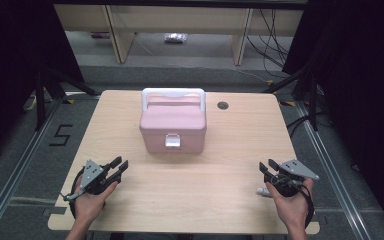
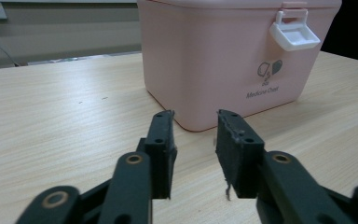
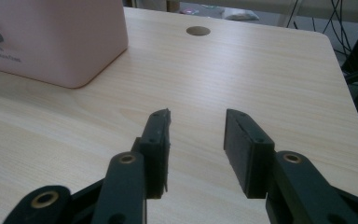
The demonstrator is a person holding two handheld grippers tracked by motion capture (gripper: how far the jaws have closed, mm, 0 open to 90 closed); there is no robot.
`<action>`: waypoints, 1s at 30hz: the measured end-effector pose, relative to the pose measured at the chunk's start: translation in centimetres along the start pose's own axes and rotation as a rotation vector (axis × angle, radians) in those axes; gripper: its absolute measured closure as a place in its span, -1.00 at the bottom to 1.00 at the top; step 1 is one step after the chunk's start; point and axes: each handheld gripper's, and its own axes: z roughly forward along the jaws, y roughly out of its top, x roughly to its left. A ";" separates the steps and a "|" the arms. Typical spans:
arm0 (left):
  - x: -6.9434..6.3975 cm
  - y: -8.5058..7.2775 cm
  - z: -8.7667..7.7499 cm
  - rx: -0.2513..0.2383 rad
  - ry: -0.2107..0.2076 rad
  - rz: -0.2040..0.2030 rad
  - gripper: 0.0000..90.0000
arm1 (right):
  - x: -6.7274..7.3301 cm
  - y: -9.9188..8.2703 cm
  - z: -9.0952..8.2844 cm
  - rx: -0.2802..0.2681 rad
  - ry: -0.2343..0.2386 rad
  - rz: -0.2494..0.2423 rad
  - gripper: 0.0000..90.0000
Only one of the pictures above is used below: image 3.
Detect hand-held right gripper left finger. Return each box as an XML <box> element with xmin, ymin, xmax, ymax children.
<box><xmin>131</xmin><ymin>107</ymin><xmax>172</xmax><ymax>200</ymax></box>

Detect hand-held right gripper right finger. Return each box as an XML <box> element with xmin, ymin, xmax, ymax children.
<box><xmin>224</xmin><ymin>108</ymin><xmax>276</xmax><ymax>200</ymax></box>

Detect pink plastic storage box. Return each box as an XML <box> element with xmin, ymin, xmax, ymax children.
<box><xmin>0</xmin><ymin>0</ymin><xmax>130</xmax><ymax>90</ymax></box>

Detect white plastic bag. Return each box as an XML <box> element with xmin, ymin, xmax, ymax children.
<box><xmin>223</xmin><ymin>7</ymin><xmax>261</xmax><ymax>22</ymax></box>

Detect hanging black cables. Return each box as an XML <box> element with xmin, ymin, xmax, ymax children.
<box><xmin>286</xmin><ymin>0</ymin><xmax>353</xmax><ymax>58</ymax></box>

